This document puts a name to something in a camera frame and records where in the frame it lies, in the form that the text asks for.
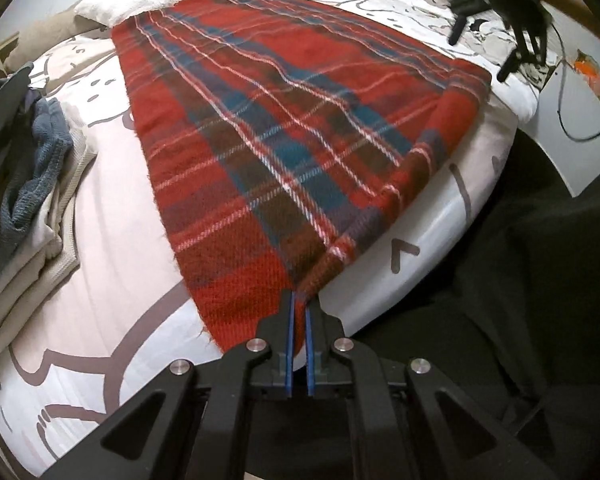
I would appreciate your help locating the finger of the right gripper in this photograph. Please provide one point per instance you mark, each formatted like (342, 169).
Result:
(462, 17)
(529, 25)

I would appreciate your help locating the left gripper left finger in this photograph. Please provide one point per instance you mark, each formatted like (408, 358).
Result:
(191, 421)

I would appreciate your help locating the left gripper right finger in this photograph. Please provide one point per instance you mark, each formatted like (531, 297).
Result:
(409, 421)

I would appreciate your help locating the red plaid blanket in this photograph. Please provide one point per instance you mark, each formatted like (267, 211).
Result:
(282, 139)

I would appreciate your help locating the bear print bed sheet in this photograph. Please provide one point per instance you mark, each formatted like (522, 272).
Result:
(124, 313)

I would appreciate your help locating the cream folded garment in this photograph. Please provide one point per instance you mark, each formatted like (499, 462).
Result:
(48, 254)

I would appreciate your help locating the dark grey folded garment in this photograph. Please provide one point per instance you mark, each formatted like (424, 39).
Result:
(16, 100)

